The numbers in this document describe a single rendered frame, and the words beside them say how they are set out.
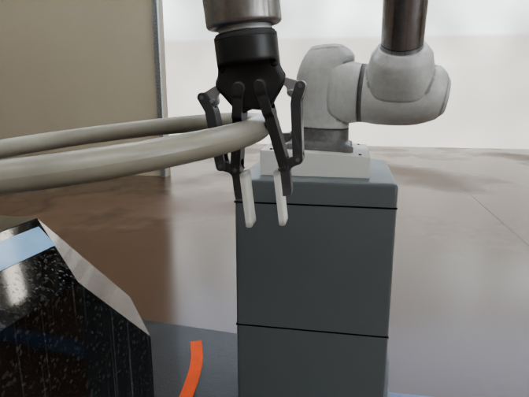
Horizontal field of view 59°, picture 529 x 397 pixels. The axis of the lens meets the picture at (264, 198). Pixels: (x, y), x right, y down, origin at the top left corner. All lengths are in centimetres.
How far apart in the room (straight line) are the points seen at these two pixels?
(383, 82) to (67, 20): 528
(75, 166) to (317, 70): 90
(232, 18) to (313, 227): 72
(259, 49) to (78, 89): 561
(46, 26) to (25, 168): 591
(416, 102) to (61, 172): 94
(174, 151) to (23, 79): 610
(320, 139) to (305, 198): 18
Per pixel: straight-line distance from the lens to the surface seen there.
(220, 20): 54
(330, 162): 119
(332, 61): 124
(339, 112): 123
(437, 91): 122
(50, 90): 631
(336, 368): 132
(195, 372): 181
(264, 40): 55
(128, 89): 580
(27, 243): 74
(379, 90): 120
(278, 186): 57
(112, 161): 43
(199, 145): 46
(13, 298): 67
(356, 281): 121
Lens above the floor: 102
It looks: 13 degrees down
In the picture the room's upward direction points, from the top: straight up
